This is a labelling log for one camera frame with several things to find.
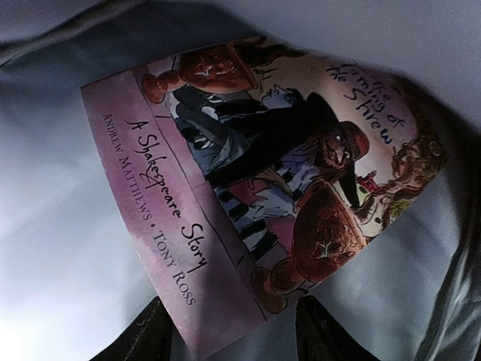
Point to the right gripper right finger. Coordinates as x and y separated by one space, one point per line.
320 337

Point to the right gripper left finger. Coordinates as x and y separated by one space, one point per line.
147 338

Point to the navy blue student backpack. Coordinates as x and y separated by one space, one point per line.
71 280

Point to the Taming of the Shrew book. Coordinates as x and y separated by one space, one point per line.
248 172

